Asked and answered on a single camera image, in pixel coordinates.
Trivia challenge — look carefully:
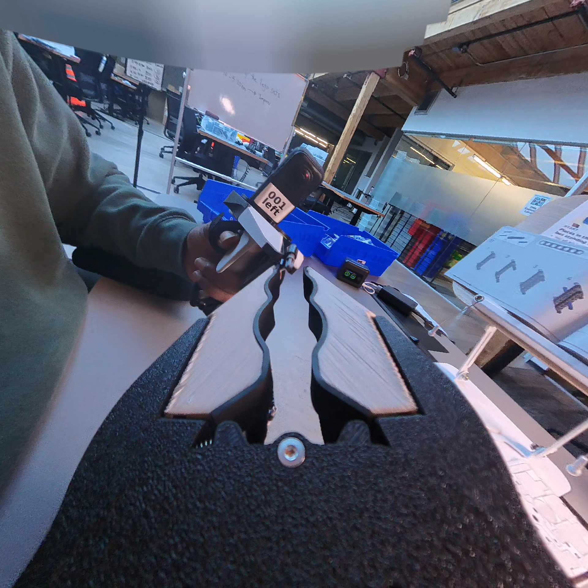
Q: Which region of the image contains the grey desk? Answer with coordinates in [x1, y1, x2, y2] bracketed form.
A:
[0, 258, 588, 588]

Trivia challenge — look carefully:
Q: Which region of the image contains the black device green display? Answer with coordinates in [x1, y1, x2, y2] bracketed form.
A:
[336, 259, 371, 288]

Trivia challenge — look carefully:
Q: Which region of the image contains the white wall poster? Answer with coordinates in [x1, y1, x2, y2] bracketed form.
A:
[123, 57, 167, 91]

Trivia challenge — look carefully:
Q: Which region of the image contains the black connector piece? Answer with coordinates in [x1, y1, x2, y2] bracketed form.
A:
[281, 243, 305, 276]

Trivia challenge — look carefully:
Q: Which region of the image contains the wide blue storage bin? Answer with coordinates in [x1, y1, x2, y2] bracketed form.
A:
[276, 208, 401, 277]

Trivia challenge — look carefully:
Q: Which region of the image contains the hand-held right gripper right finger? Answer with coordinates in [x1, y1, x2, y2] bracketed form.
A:
[305, 269, 420, 433]

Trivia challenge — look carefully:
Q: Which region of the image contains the white book stand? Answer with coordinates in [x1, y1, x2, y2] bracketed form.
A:
[430, 292, 588, 556]

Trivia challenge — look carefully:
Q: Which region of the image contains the black office chair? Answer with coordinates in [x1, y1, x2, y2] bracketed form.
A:
[171, 103, 232, 195]
[63, 48, 117, 137]

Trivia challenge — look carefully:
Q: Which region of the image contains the white board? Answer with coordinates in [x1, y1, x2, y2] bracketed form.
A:
[169, 68, 310, 153]

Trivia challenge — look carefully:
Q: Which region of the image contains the black power adapter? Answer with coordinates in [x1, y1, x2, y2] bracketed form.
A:
[371, 285, 453, 357]

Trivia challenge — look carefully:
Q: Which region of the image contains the person's left hand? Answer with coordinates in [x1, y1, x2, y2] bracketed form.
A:
[184, 226, 278, 304]

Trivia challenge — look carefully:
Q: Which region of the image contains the building instruction booklet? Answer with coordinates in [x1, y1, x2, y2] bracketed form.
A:
[443, 196, 588, 361]

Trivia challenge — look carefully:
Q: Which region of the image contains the person's left forearm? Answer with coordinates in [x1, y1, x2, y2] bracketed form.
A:
[55, 170, 201, 278]

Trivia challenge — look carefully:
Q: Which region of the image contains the wooden background desk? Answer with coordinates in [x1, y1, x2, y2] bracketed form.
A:
[311, 182, 385, 219]

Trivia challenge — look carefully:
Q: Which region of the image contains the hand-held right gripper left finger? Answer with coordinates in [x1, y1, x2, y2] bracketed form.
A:
[166, 267, 280, 433]

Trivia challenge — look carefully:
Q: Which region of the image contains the wooden pillar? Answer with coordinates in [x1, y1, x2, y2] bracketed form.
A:
[321, 71, 383, 186]

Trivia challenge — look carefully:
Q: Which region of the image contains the stack of coloured crates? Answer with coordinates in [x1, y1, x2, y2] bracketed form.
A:
[395, 216, 480, 282]

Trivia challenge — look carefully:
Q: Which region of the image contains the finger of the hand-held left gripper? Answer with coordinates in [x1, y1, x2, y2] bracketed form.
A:
[239, 207, 288, 260]

